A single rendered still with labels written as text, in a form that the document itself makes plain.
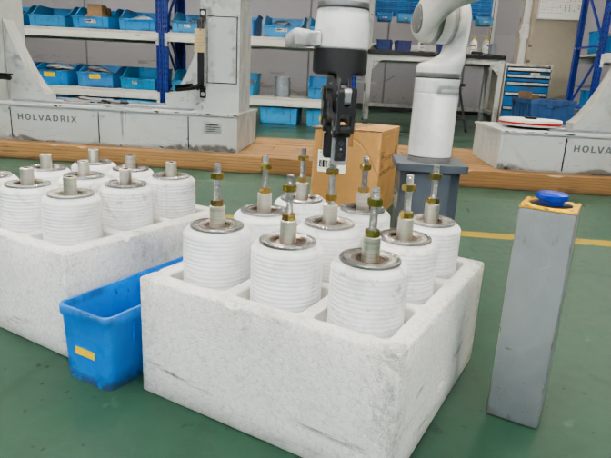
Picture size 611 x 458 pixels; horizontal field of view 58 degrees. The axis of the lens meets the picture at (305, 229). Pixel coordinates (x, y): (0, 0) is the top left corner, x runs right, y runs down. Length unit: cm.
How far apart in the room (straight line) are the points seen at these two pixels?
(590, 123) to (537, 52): 410
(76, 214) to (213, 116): 184
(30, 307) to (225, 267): 40
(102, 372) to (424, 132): 76
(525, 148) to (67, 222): 223
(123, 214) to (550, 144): 218
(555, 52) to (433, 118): 602
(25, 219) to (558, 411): 92
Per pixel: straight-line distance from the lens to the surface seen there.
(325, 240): 78
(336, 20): 76
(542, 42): 712
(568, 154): 287
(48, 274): 97
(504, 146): 277
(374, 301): 64
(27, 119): 311
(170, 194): 112
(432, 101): 118
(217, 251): 75
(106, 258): 98
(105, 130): 293
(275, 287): 70
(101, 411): 85
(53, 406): 88
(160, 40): 558
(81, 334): 88
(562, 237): 77
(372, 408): 66
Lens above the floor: 46
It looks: 16 degrees down
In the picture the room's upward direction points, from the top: 3 degrees clockwise
